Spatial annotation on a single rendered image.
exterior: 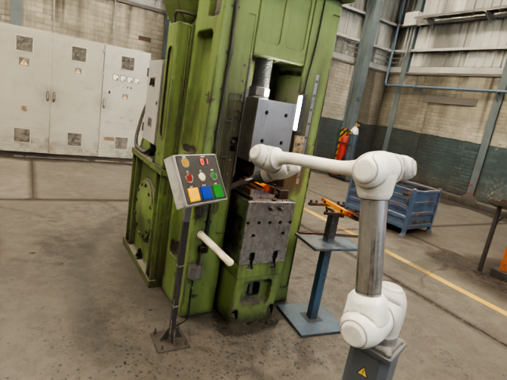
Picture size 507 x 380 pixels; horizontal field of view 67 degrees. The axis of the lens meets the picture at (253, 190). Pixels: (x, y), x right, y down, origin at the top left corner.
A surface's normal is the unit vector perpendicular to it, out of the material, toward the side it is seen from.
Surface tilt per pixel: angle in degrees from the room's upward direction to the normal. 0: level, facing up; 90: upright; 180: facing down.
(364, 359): 90
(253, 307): 89
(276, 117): 90
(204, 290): 90
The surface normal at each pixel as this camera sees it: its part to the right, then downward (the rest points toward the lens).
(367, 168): -0.65, -0.04
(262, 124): 0.50, 0.27
